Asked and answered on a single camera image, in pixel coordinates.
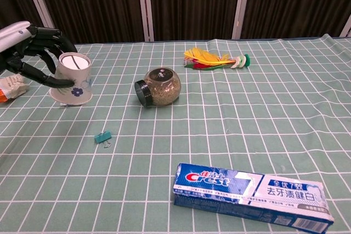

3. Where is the glass jar with black lid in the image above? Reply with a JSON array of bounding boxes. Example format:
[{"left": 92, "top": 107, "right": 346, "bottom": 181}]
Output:
[{"left": 134, "top": 66, "right": 182, "bottom": 108}]

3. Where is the orange white snack packet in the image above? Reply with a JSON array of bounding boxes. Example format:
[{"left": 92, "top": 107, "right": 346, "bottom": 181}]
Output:
[{"left": 0, "top": 74, "right": 31, "bottom": 104}]

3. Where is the green grid tablecloth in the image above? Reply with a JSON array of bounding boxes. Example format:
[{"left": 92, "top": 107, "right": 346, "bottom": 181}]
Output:
[{"left": 0, "top": 33, "right": 351, "bottom": 234}]

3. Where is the blue binder clip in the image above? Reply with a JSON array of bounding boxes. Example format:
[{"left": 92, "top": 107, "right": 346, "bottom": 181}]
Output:
[{"left": 94, "top": 131, "right": 113, "bottom": 149}]

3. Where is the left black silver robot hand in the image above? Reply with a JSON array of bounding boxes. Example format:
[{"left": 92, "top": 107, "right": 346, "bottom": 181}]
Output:
[{"left": 0, "top": 20, "right": 78, "bottom": 88}]

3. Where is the blue Crest toothpaste box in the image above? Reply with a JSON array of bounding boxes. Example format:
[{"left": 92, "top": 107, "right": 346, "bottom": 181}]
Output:
[{"left": 172, "top": 162, "right": 336, "bottom": 232}]

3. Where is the white paper cup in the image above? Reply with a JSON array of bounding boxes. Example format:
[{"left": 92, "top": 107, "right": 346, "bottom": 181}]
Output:
[{"left": 49, "top": 52, "right": 93, "bottom": 106}]

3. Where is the colourful feather shuttlecock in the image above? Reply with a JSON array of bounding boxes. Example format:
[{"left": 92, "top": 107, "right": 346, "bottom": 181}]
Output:
[{"left": 183, "top": 47, "right": 251, "bottom": 71}]

